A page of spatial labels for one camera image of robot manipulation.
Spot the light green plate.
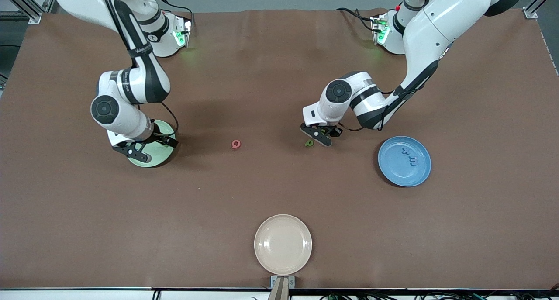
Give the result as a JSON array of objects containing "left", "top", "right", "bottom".
[{"left": 127, "top": 120, "right": 177, "bottom": 168}]

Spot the brown table cover sheet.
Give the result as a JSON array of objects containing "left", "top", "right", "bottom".
[{"left": 0, "top": 8, "right": 559, "bottom": 290}]

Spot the blue plate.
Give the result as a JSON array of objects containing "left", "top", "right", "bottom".
[{"left": 378, "top": 136, "right": 432, "bottom": 187}]

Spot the beige plate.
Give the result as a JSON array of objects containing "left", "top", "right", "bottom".
[{"left": 254, "top": 214, "right": 313, "bottom": 276}]

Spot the black arm base cable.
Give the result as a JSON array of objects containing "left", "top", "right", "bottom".
[
  {"left": 164, "top": 3, "right": 194, "bottom": 22},
  {"left": 335, "top": 7, "right": 377, "bottom": 32}
]

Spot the white table edge rail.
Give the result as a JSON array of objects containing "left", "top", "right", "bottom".
[{"left": 0, "top": 287, "right": 559, "bottom": 300}]

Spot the camera stand bracket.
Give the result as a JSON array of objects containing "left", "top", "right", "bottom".
[{"left": 269, "top": 276, "right": 296, "bottom": 300}]

